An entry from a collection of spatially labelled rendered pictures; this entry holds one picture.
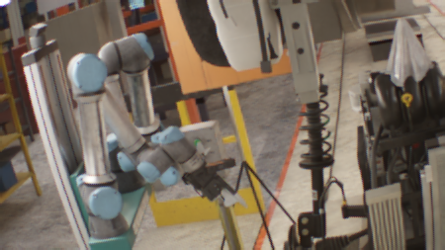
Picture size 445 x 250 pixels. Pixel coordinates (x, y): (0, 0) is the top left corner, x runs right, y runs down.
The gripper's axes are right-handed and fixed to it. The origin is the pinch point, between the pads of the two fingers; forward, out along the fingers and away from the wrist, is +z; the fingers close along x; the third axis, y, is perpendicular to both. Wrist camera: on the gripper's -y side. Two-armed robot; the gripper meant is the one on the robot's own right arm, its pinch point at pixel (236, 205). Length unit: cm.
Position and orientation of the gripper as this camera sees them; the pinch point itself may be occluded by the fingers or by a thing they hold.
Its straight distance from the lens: 244.6
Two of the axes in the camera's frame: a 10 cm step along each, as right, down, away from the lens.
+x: 4.6, 0.4, -8.9
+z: 6.0, 7.3, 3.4
